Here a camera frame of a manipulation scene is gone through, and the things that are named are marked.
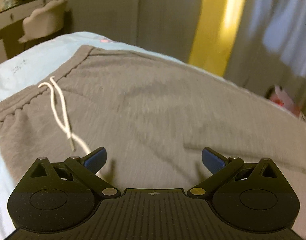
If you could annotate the grey curtain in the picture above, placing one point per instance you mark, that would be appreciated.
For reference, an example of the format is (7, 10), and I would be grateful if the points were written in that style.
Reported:
(269, 49)

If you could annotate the pink plush toy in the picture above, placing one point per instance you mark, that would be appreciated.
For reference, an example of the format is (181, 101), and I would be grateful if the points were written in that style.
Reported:
(279, 96)

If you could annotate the white dressing table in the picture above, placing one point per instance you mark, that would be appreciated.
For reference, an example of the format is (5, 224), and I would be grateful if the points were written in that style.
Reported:
(11, 27)

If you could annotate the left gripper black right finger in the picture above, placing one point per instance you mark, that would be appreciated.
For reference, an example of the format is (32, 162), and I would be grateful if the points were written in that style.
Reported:
(223, 169)

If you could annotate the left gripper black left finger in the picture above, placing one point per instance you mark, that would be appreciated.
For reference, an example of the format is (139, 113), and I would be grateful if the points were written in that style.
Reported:
(85, 170)

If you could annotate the yellow curtain strip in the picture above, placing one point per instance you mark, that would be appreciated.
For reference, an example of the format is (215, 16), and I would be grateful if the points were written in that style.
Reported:
(215, 34)

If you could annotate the beige plush chair back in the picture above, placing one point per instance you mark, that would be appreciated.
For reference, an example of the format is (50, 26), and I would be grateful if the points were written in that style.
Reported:
(44, 21)

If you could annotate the light blue bed sheet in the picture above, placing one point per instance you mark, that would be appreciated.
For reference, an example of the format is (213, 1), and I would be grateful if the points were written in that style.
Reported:
(27, 126)

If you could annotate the grey sweatpants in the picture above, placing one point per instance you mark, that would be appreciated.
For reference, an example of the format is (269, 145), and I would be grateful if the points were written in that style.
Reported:
(154, 116)

